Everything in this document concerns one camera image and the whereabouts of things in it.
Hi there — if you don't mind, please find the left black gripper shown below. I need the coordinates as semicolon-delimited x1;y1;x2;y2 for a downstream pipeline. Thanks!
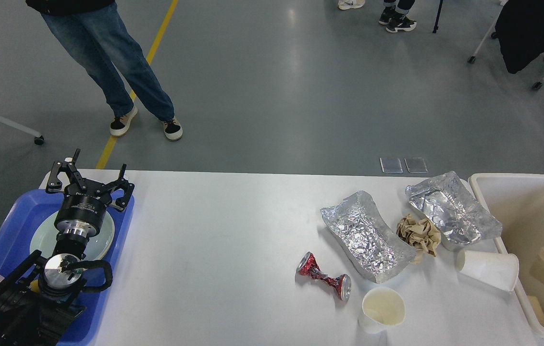
46;148;136;237

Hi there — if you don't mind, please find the green ceramic plate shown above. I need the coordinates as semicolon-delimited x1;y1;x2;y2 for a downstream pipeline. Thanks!
29;211;115;260

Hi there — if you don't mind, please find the white paper cup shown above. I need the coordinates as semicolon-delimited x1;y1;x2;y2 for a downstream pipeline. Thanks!
358;286;406;334

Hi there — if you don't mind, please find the teal ceramic mug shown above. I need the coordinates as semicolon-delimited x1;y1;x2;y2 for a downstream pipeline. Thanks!
29;280;40;294

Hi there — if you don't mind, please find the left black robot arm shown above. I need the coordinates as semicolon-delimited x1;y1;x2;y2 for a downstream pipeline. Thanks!
0;149;135;346

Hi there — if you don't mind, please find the pink ceramic plate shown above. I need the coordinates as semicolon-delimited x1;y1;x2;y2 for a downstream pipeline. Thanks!
87;239;112;260

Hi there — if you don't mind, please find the blue plastic tray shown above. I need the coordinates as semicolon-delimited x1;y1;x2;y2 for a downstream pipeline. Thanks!
0;190;135;346

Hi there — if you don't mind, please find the person in blue jeans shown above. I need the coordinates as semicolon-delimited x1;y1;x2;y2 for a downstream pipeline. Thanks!
26;0;183;141

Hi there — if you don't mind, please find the crushed red soda can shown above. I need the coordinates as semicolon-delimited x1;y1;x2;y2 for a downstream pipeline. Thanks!
296;251;352;302

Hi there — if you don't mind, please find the large crumpled foil tray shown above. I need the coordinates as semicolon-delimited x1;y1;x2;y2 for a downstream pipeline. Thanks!
320;190;417;284

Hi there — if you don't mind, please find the crumpled brown paper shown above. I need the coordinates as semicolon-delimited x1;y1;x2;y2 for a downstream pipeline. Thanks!
396;214;443;263

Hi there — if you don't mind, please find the person in black sneakers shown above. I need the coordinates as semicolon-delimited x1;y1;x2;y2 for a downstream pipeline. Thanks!
378;0;417;33

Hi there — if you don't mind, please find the small crumpled foil sheet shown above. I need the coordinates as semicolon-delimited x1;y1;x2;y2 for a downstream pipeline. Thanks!
405;171;503;250

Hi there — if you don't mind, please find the beige plastic bin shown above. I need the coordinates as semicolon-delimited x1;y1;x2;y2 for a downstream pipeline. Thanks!
469;173;544;345

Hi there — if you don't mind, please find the chair with black jacket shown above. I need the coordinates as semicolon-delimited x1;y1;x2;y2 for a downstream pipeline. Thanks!
467;0;544;74

